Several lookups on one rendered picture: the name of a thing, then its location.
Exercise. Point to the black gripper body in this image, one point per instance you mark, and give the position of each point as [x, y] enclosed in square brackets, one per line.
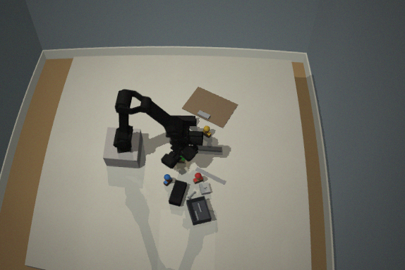
[171, 161]

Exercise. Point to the brown flat board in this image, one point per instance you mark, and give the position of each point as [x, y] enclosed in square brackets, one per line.
[210, 107]

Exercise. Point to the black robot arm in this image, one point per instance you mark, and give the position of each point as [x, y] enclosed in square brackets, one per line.
[177, 129]

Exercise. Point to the wooden fail stamp with red knob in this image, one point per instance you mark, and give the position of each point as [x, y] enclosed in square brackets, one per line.
[198, 178]

